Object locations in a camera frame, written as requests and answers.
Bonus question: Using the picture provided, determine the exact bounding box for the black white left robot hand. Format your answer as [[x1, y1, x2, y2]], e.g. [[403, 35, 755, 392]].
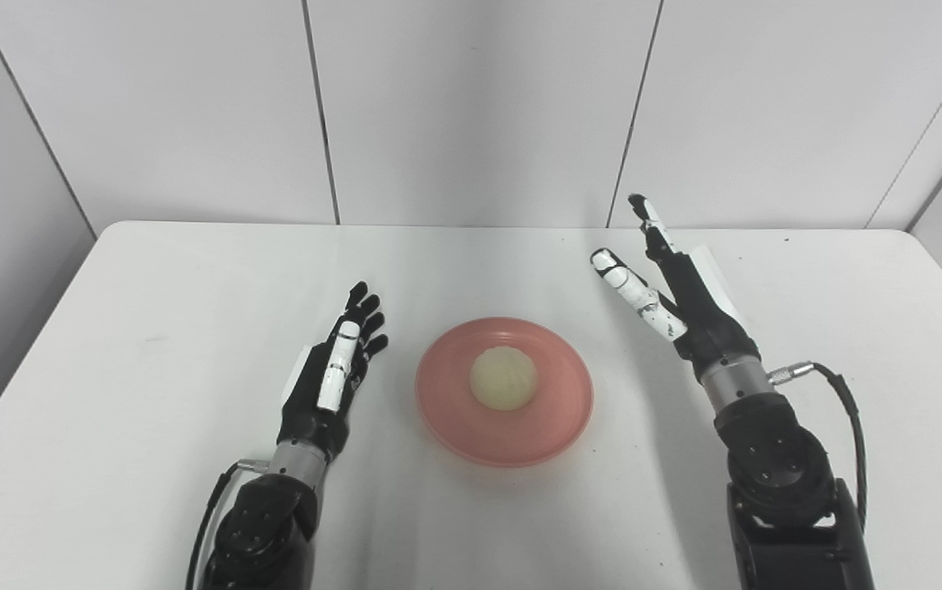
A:
[[277, 281, 390, 456]]

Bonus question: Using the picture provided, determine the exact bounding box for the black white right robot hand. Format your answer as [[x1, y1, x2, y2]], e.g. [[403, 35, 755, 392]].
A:
[[589, 193, 763, 383]]

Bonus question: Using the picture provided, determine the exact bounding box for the cream steamed bun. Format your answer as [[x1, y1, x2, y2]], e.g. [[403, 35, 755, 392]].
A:
[[468, 345, 539, 413]]

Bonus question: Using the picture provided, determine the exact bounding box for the pink round plate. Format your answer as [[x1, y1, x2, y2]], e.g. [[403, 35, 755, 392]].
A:
[[414, 317, 595, 469]]

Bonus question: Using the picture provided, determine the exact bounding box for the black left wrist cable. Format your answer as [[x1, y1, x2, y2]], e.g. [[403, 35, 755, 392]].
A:
[[184, 458, 271, 590]]

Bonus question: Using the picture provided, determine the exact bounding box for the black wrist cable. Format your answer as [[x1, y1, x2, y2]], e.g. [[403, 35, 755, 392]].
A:
[[184, 458, 271, 590], [767, 360, 870, 527]]

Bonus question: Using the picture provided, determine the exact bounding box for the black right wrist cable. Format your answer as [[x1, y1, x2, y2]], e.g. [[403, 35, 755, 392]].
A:
[[767, 360, 870, 527]]

